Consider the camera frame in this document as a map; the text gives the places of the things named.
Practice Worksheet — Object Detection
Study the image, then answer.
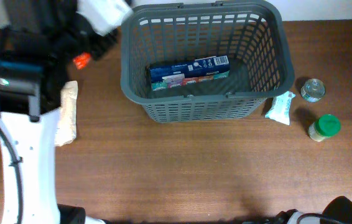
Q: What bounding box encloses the orange spaghetti packet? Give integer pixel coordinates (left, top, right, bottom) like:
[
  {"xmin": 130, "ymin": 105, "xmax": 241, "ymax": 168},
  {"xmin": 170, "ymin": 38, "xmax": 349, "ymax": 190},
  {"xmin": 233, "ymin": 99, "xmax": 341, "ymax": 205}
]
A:
[{"xmin": 72, "ymin": 52, "xmax": 91, "ymax": 70}]

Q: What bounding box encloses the beige grain bag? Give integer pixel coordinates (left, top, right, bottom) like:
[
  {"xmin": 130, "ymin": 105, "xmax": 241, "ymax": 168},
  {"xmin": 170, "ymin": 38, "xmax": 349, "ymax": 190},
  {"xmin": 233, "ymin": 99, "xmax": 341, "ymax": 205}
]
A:
[{"xmin": 55, "ymin": 81, "xmax": 78, "ymax": 146}]

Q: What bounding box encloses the blue cardboard box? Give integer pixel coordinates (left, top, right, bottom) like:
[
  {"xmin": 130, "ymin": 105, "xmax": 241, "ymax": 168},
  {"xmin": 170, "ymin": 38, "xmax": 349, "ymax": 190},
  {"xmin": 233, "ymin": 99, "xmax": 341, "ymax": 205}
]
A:
[{"xmin": 148, "ymin": 55, "xmax": 230, "ymax": 91}]

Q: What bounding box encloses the grey plastic shopping basket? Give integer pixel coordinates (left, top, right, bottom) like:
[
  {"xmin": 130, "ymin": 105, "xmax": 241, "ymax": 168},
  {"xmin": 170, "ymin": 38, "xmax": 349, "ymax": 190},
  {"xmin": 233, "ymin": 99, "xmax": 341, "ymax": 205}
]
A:
[{"xmin": 121, "ymin": 0, "xmax": 295, "ymax": 123}]

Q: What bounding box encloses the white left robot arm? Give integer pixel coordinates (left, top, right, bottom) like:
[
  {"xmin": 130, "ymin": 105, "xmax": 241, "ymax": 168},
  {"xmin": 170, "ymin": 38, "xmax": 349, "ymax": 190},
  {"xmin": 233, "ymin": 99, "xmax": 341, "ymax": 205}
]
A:
[{"xmin": 0, "ymin": 1, "xmax": 132, "ymax": 223}]

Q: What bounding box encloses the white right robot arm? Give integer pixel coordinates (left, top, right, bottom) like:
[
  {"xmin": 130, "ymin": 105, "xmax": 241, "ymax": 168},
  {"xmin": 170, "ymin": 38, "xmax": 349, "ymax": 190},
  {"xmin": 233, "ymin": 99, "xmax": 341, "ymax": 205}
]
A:
[{"xmin": 266, "ymin": 196, "xmax": 352, "ymax": 224}]

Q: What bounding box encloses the white green wrapped snack pack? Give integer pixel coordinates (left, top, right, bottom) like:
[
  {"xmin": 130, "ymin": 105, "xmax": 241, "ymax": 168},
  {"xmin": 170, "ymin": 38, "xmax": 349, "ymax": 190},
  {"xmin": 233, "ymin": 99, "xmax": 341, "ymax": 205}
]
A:
[{"xmin": 264, "ymin": 91, "xmax": 295, "ymax": 125}]

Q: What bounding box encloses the small metal tin can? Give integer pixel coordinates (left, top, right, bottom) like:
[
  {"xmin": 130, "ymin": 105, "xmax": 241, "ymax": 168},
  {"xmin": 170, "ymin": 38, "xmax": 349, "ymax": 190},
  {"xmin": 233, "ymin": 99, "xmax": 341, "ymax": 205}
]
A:
[{"xmin": 300, "ymin": 78, "xmax": 326, "ymax": 103}]

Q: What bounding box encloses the green lid glass jar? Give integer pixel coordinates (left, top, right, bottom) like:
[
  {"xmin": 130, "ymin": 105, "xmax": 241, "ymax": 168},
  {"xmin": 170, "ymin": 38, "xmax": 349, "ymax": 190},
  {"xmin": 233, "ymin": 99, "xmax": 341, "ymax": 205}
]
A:
[{"xmin": 308, "ymin": 114, "xmax": 341, "ymax": 142}]

